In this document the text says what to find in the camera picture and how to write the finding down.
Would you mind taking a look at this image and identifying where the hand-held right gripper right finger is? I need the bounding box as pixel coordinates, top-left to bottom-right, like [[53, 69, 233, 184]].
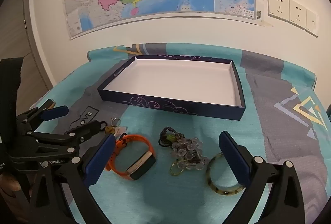
[[218, 131, 307, 224]]

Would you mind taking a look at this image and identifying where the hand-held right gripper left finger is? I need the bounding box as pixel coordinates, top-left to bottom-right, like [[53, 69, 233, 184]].
[[28, 133, 116, 224]]

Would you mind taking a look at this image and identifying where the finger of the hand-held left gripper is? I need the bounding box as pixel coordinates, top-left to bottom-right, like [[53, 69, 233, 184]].
[[34, 120, 108, 148], [16, 100, 70, 134]]

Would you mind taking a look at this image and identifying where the green yellow mottled bangle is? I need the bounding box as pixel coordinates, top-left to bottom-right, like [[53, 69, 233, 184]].
[[206, 152, 246, 195]]

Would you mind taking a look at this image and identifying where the pale pink ring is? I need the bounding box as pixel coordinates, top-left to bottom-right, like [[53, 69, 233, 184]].
[[115, 127, 128, 139]]

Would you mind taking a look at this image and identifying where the orange smart watch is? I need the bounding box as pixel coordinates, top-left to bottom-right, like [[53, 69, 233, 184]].
[[105, 133, 157, 181]]

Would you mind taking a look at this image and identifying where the clear crystal bead bracelet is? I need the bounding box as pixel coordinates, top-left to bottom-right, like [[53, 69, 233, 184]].
[[171, 137, 207, 170]]

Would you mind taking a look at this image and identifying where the thin yellow chain loop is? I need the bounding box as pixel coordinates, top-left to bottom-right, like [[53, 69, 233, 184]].
[[169, 159, 187, 176]]

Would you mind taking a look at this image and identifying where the dark purple bead bracelet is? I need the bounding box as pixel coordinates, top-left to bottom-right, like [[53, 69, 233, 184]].
[[158, 127, 210, 165]]

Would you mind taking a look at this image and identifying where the navy cardboard tray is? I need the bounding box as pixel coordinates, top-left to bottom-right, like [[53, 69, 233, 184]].
[[97, 55, 246, 121]]

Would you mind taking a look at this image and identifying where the person's left hand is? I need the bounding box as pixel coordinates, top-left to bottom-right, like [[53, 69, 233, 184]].
[[0, 174, 22, 197]]

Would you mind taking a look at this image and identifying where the teal grey printed blanket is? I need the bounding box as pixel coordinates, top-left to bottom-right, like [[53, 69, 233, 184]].
[[26, 43, 331, 224]]

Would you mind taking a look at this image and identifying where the beige door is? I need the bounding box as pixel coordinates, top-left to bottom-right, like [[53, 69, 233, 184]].
[[0, 0, 56, 90]]

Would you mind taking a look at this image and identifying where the small white wall switch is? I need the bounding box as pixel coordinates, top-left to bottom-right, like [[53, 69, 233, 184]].
[[305, 8, 319, 38]]

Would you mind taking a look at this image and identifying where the medium white wall socket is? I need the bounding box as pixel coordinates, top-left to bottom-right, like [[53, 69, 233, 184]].
[[289, 0, 307, 30]]

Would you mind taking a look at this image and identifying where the large white wall socket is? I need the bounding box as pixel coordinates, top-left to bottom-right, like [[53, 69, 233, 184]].
[[267, 0, 290, 22]]

